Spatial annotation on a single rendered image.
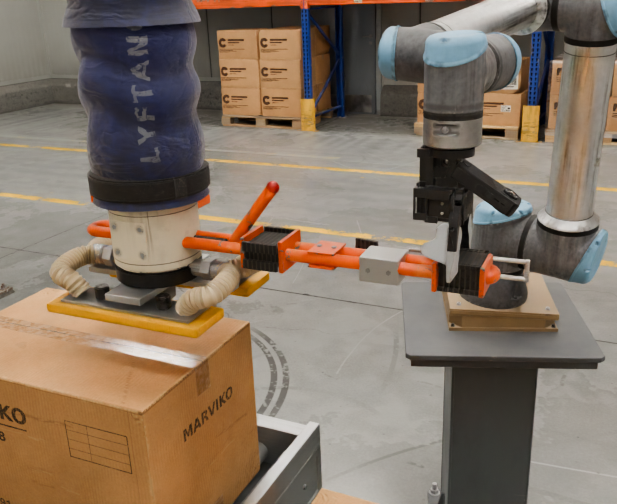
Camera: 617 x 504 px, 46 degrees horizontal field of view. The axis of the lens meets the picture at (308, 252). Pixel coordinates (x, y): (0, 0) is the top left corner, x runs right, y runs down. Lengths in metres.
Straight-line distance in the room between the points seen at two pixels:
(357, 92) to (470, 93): 9.20
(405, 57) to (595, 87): 0.62
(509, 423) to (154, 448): 1.13
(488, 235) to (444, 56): 0.94
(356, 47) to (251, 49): 1.55
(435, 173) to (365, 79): 9.08
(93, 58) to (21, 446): 0.79
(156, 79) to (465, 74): 0.52
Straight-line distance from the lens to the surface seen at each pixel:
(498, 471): 2.27
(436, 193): 1.14
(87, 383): 1.47
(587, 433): 3.06
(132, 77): 1.28
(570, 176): 1.84
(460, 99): 1.10
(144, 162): 1.29
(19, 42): 13.12
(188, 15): 1.30
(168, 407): 1.41
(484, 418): 2.16
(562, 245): 1.90
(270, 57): 9.39
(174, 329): 1.30
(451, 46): 1.09
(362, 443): 2.87
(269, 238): 1.31
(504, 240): 1.95
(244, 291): 1.43
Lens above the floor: 1.64
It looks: 20 degrees down
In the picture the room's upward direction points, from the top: 2 degrees counter-clockwise
